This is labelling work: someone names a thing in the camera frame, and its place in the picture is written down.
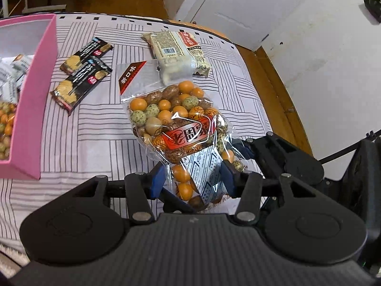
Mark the large white noodle packet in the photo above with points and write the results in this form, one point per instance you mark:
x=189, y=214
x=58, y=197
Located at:
x=175, y=53

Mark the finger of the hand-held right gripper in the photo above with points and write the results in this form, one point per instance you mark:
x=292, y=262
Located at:
x=285, y=158

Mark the black wall object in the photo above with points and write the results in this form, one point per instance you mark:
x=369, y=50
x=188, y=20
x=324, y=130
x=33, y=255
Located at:
x=373, y=7

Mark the pink cardboard box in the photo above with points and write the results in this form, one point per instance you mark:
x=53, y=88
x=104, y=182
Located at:
x=35, y=95

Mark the small silver snack packet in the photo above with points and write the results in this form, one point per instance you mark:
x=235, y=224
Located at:
x=6, y=71
x=9, y=91
x=22, y=63

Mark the white door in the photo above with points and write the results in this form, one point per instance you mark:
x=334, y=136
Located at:
x=238, y=6

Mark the black cracker packet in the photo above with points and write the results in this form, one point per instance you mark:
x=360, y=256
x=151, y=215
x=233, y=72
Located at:
x=80, y=86
x=86, y=55

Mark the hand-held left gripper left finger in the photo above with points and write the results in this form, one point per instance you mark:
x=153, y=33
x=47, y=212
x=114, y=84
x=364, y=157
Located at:
x=156, y=181

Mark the striped bed sheet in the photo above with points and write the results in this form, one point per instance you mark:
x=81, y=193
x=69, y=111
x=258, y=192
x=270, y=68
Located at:
x=98, y=137

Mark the beige shaggy rug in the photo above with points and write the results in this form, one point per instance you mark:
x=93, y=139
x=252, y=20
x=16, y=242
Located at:
x=12, y=259

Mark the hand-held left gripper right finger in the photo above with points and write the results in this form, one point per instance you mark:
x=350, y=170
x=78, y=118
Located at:
x=229, y=180

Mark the clear bag of coated peanuts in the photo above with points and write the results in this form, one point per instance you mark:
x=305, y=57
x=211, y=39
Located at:
x=6, y=125
x=166, y=116

